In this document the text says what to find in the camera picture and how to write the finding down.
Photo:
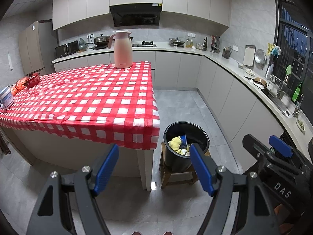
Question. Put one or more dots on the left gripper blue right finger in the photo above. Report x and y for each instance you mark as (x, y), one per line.
(205, 168)

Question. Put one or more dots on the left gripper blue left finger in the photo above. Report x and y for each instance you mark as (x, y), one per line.
(103, 168)

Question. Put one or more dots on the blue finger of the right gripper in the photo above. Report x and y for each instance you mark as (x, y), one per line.
(279, 145)

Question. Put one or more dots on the yellow cloth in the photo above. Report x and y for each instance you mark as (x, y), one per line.
(175, 144)

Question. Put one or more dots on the black trash bucket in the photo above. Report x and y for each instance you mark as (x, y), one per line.
(194, 134)

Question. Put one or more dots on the blue paper cup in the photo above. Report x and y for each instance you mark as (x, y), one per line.
(184, 144)

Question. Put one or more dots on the small wooden stool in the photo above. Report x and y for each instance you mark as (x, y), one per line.
(170, 178)

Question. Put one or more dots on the green dish soap bottle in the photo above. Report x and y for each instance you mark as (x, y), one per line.
(297, 93)

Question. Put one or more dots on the metal sink faucet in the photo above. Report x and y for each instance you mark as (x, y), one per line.
(282, 86)

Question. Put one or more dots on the red white checkered tablecloth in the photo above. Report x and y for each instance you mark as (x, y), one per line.
(99, 103)

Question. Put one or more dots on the round metal strainer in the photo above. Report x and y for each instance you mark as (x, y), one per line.
(260, 56)

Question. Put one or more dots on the white cutting board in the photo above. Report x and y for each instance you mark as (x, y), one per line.
(249, 55)

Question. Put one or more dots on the utensil holder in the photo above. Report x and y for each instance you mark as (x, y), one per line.
(226, 52)

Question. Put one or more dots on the pink thermos jug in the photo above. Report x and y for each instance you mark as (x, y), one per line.
(122, 50)

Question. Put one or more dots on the red enamel pot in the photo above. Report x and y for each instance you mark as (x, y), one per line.
(32, 80)

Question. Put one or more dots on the green ceramic vase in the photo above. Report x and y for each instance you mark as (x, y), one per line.
(82, 45)

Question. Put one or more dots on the orange plastic bag at edge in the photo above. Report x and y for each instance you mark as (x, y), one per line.
(18, 86)

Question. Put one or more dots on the dark cooking pot with lid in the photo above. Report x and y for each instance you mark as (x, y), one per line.
(101, 40)

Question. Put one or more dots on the black microwave oven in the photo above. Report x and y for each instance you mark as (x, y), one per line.
(67, 49)

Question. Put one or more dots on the white tin can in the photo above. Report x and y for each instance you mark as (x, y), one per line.
(6, 98)

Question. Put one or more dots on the dark bottle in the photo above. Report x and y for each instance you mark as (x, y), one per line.
(205, 44)

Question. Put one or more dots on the gas stove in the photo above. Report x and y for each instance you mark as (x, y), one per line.
(144, 44)

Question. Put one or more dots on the metal dish rack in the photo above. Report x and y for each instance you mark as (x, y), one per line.
(176, 42)

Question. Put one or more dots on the beige refrigerator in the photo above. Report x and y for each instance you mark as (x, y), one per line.
(37, 45)

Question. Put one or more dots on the black range hood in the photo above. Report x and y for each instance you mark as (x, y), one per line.
(136, 14)

